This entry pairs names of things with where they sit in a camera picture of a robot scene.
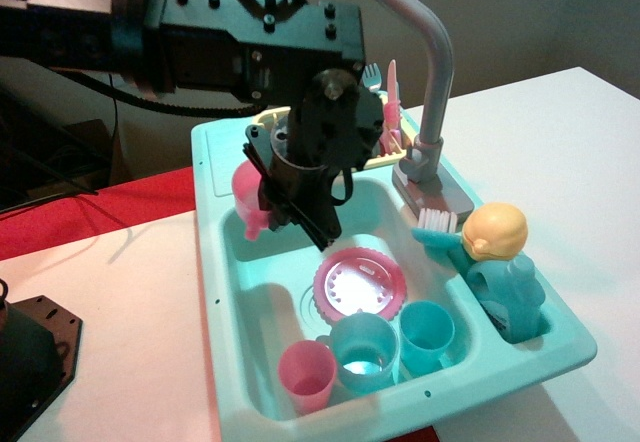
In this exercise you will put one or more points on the pink cup with handle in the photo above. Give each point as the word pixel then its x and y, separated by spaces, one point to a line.
pixel 245 186

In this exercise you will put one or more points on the teal toy sink unit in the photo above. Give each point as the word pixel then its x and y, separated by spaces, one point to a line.
pixel 259 301

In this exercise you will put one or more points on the teal dish brush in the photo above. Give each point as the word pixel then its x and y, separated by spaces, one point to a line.
pixel 437 229

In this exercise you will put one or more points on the small pink cup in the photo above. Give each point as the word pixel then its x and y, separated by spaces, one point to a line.
pixel 307 371

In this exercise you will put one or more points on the large teal cup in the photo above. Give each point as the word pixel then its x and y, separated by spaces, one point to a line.
pixel 366 348

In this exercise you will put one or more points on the small teal cup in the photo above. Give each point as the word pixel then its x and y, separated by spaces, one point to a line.
pixel 426 331

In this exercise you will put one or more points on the teal toy fork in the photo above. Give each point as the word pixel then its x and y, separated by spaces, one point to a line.
pixel 372 78

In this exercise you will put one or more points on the yellow dish rack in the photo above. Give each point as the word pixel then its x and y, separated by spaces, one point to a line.
pixel 382 156

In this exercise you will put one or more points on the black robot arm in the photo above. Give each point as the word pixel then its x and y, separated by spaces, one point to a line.
pixel 226 59

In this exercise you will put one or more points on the teal bottle yellow cap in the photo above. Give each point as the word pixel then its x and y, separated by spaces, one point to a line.
pixel 501 277

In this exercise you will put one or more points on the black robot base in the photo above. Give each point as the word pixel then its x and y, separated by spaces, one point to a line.
pixel 40 343

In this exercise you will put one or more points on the pink toy plate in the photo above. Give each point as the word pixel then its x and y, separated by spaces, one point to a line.
pixel 358 280

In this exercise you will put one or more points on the pink toy knife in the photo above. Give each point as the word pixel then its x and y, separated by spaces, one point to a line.
pixel 392 114

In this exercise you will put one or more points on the grey toy faucet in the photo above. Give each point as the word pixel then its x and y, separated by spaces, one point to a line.
pixel 419 177

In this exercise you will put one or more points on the red cloth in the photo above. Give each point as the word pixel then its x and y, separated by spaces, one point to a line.
pixel 28 230

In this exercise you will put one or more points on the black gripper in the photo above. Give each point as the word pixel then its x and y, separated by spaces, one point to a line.
pixel 289 193

